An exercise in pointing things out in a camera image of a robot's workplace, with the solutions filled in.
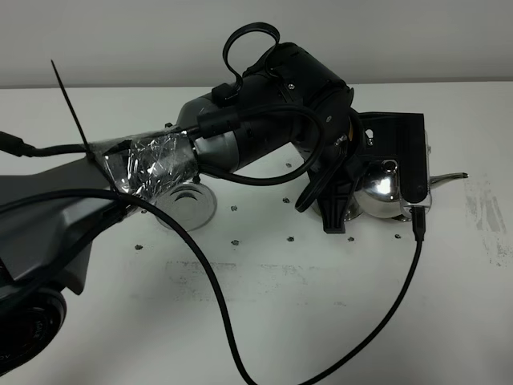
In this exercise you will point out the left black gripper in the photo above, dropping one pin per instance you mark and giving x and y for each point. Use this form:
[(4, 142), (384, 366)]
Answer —
[(292, 75)]

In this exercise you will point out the stainless steel teapot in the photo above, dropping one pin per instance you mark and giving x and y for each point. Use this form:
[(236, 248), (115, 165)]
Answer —
[(379, 191)]

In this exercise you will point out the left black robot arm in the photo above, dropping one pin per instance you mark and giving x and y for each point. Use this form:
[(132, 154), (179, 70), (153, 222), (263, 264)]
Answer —
[(50, 219)]

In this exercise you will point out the round steel teapot coaster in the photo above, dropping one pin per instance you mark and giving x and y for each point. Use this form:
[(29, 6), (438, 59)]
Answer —
[(190, 204)]

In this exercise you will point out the right steel saucer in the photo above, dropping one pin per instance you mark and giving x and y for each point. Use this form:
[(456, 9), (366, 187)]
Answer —
[(403, 217)]

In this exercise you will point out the black cable tie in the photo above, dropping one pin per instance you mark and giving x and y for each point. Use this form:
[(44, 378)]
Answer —
[(74, 116)]

